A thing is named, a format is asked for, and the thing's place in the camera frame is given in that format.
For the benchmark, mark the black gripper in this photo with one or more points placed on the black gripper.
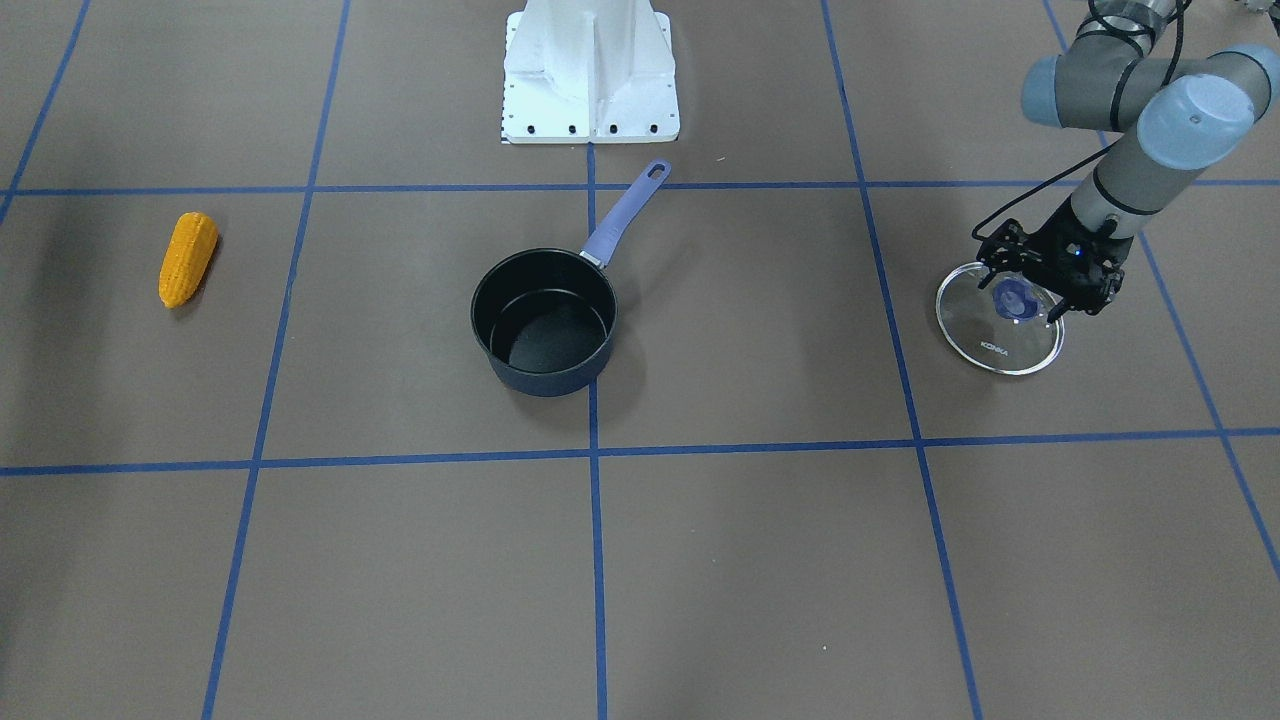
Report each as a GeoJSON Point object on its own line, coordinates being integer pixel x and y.
{"type": "Point", "coordinates": [1047, 247]}

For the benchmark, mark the glass pot lid blue knob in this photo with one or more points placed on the glass pot lid blue knob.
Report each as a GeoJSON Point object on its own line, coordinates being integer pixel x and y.
{"type": "Point", "coordinates": [999, 322]}

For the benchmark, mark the yellow corn cob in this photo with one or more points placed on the yellow corn cob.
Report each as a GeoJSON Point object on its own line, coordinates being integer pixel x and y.
{"type": "Point", "coordinates": [187, 257]}

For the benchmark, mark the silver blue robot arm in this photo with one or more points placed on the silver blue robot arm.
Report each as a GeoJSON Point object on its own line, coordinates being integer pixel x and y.
{"type": "Point", "coordinates": [1173, 119]}

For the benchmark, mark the dark blue saucepan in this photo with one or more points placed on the dark blue saucepan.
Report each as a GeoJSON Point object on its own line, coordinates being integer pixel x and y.
{"type": "Point", "coordinates": [545, 318]}

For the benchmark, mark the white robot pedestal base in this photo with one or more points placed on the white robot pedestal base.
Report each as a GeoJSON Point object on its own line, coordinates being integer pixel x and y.
{"type": "Point", "coordinates": [589, 72]}

